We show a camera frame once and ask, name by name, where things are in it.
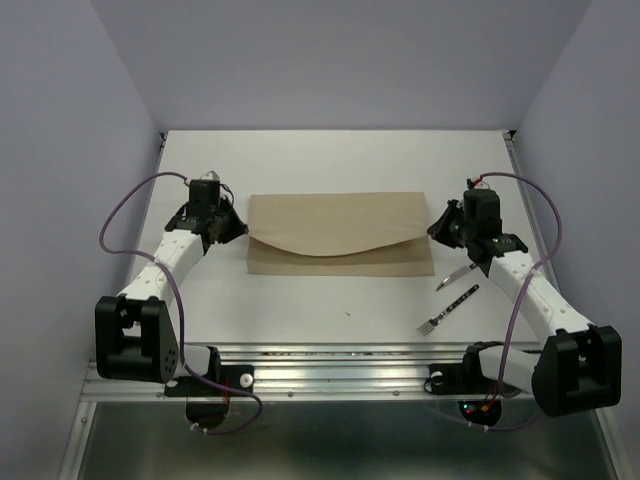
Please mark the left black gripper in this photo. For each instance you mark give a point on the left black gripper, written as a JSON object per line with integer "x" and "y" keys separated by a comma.
{"x": 238, "y": 227}

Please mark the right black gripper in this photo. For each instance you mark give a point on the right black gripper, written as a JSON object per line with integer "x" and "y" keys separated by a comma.
{"x": 439, "y": 228}

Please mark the beige cloth napkin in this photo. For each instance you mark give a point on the beige cloth napkin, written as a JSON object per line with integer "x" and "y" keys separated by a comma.
{"x": 379, "y": 234}

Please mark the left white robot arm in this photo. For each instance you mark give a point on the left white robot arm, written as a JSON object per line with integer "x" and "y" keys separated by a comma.
{"x": 140, "y": 332}

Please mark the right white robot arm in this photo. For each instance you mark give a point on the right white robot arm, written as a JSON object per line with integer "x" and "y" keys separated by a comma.
{"x": 579, "y": 365}

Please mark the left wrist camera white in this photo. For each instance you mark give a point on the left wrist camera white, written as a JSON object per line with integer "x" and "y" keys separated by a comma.
{"x": 211, "y": 175}

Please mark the steel knife black handle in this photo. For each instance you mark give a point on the steel knife black handle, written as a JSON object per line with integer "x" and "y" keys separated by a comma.
{"x": 457, "y": 274}

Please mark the steel fork black handle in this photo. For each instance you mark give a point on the steel fork black handle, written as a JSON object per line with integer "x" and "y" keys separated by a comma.
{"x": 430, "y": 325}

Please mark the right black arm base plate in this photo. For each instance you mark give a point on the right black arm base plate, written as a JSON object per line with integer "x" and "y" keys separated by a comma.
{"x": 465, "y": 377}

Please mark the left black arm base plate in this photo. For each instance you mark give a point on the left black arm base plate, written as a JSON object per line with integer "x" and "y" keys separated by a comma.
{"x": 213, "y": 378}

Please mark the aluminium front rail frame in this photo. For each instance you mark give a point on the aluminium front rail frame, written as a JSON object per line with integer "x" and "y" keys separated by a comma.
{"x": 341, "y": 372}

